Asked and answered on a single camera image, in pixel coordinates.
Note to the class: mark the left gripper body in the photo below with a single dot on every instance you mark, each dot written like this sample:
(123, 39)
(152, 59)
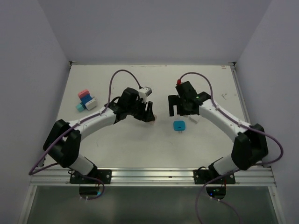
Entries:
(133, 109)

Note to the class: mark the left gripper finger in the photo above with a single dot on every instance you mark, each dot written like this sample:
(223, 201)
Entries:
(141, 106)
(149, 115)

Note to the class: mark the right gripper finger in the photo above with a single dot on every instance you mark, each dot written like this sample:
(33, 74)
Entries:
(171, 108)
(173, 99)

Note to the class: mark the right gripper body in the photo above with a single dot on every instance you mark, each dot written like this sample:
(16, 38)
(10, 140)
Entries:
(183, 110)

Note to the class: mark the white USB charger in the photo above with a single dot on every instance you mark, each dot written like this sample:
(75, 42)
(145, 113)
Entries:
(194, 118)

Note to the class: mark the blue plug adapter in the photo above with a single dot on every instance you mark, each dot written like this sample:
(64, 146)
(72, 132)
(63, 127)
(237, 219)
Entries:
(179, 126)

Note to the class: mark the blue cube socket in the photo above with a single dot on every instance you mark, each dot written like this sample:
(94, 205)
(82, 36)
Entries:
(85, 99)

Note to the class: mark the beige cube socket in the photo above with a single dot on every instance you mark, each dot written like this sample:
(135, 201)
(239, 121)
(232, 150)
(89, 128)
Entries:
(152, 122)

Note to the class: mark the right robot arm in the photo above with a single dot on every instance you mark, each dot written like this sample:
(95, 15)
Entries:
(249, 146)

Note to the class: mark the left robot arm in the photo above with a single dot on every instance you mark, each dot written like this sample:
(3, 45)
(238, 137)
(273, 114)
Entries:
(63, 142)

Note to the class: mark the white plug adapter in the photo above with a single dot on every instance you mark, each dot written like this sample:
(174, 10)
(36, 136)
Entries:
(91, 104)

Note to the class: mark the pink plug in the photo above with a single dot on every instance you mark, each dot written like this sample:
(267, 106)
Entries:
(83, 93)

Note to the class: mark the teal plug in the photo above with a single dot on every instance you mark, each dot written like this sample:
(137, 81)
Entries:
(80, 107)

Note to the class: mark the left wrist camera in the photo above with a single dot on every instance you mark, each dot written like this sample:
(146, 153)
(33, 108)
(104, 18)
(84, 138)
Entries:
(145, 91)

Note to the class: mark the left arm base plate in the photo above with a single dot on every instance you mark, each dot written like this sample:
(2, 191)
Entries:
(98, 177)

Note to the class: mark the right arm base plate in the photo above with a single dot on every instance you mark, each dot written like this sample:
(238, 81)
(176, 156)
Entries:
(203, 175)

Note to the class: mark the aluminium mounting rail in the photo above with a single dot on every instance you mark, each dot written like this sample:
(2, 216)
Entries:
(185, 177)

